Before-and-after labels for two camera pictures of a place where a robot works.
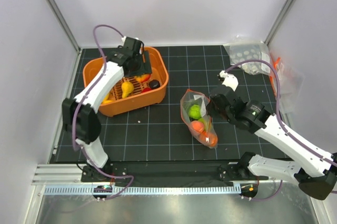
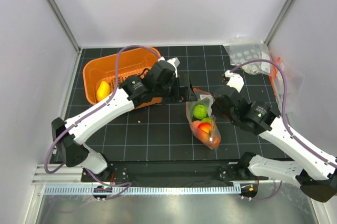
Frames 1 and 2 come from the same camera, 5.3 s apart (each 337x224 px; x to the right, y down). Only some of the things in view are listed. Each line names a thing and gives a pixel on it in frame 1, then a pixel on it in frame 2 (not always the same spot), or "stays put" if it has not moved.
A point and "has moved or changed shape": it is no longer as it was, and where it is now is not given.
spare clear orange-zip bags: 291,82 stays put
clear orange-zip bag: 194,105 stays put
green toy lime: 195,111 has moved or changed shape
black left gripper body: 140,68 to 169,91
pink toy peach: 197,126 to 205,126
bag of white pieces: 242,51 stays put
